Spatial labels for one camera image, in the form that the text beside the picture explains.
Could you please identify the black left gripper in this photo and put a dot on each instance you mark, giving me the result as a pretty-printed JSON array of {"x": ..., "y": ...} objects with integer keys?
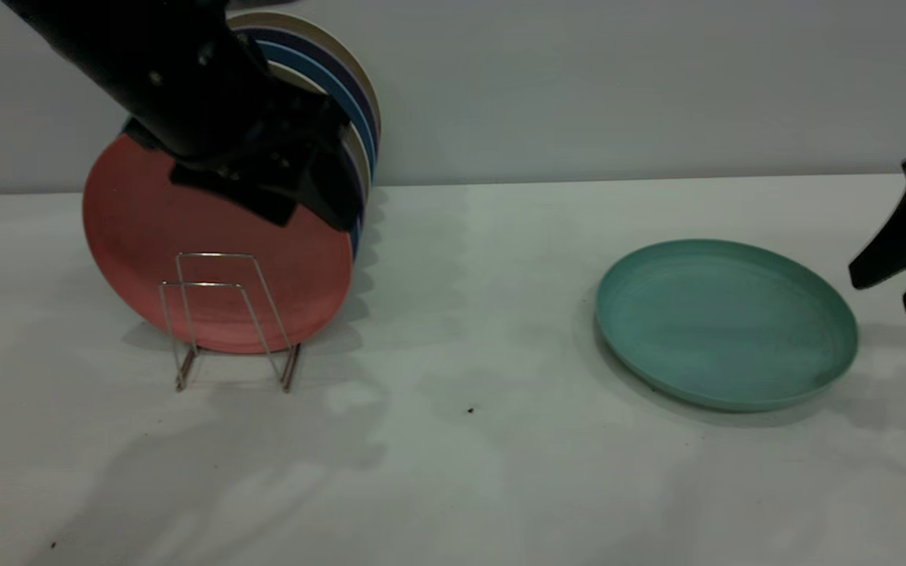
[{"x": 280, "y": 130}]

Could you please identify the green round plate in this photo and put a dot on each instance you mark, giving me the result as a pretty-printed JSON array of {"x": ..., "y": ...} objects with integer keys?
[{"x": 728, "y": 322}]

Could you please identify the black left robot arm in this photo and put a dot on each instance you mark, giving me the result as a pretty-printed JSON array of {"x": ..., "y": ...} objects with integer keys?
[{"x": 138, "y": 55}]

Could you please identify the navy plate lavender rim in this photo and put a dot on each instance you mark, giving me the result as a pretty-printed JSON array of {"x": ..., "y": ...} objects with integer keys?
[
  {"x": 360, "y": 174},
  {"x": 319, "y": 49}
]

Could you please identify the beige round plate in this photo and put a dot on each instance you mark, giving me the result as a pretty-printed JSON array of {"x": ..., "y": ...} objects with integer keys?
[
  {"x": 303, "y": 21},
  {"x": 296, "y": 79}
]

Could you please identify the teal blue round plate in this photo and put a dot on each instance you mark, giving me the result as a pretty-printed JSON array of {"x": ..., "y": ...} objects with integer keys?
[{"x": 327, "y": 75}]

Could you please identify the pink round plate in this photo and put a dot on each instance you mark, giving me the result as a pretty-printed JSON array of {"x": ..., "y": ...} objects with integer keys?
[{"x": 146, "y": 236}]

